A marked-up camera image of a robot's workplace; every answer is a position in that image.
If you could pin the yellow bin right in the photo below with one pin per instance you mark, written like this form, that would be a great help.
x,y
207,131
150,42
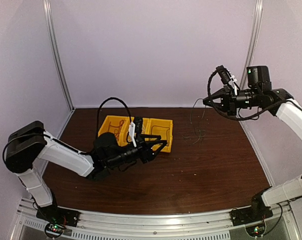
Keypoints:
x,y
163,127

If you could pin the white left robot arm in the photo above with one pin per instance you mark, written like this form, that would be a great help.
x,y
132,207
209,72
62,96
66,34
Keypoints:
x,y
32,143

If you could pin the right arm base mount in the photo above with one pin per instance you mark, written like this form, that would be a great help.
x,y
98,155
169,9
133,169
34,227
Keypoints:
x,y
254,213

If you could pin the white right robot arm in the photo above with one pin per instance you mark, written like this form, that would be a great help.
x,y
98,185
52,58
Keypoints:
x,y
282,105

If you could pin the aluminium front rail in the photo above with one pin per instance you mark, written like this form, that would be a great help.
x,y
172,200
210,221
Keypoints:
x,y
207,225

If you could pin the yellow bin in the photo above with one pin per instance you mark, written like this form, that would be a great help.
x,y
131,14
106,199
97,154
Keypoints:
x,y
144,129
117,125
163,127

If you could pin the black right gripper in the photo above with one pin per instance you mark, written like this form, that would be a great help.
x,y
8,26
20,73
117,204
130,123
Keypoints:
x,y
227,95

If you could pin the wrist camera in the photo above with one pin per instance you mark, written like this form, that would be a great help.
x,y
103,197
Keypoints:
x,y
228,79
135,128

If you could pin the yellow bin middle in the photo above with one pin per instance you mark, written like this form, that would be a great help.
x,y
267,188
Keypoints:
x,y
144,129

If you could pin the aluminium frame post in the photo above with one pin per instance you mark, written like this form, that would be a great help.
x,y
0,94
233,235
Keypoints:
x,y
56,54
255,30

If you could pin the aluminium frame post right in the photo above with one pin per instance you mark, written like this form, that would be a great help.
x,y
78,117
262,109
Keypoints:
x,y
255,30

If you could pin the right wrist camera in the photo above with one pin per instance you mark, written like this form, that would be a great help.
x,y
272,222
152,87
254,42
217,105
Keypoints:
x,y
228,79

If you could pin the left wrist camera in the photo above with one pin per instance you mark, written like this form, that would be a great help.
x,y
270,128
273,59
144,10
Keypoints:
x,y
135,128

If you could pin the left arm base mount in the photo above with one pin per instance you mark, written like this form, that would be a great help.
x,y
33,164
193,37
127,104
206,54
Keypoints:
x,y
58,219

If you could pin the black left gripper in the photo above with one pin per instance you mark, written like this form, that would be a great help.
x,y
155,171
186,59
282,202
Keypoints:
x,y
145,151

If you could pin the yellow bin left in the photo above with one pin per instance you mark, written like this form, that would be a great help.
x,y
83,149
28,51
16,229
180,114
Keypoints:
x,y
117,125

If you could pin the aluminium frame post left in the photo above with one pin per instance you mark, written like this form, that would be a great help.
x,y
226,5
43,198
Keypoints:
x,y
56,54

